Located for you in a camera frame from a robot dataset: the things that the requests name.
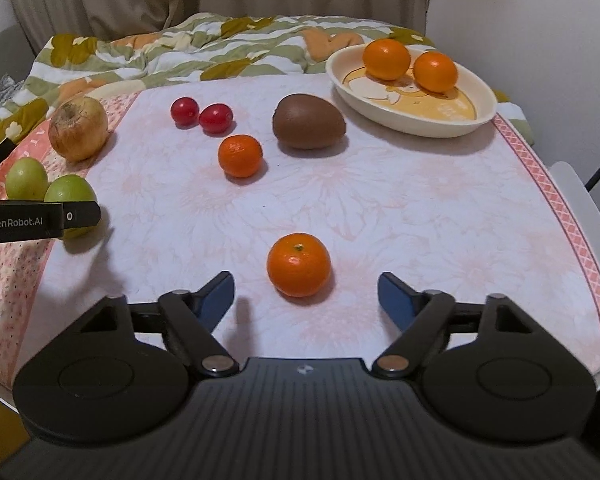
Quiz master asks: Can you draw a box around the green striped floral blanket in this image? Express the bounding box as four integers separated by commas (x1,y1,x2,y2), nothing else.
0,14,536,161

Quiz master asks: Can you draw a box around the pink floral tablecloth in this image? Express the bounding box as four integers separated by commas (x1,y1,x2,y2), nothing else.
0,72,600,386

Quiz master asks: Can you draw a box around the orange mandarin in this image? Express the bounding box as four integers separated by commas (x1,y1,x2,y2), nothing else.
363,39,411,81
266,232,332,298
412,52,458,93
218,134,264,179

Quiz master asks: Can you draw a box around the red cherry tomato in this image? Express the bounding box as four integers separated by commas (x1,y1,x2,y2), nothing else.
199,103,233,134
170,97,200,126

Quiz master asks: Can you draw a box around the cream oval bowl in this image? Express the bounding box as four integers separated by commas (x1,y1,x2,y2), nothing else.
325,43,498,138

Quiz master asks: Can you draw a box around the grey bed frame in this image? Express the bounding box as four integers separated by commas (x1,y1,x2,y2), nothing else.
0,22,36,116

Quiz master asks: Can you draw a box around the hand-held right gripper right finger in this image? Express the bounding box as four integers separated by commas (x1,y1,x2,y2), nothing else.
370,271,536,380

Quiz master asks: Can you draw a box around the small green apple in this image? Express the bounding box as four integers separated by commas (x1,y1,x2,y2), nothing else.
5,157,50,201
43,174,101,239

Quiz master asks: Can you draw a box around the brown kiwi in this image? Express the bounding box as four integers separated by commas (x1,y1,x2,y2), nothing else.
272,93,347,150

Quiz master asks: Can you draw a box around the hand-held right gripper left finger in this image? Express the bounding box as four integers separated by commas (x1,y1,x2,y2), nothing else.
75,271,241,378

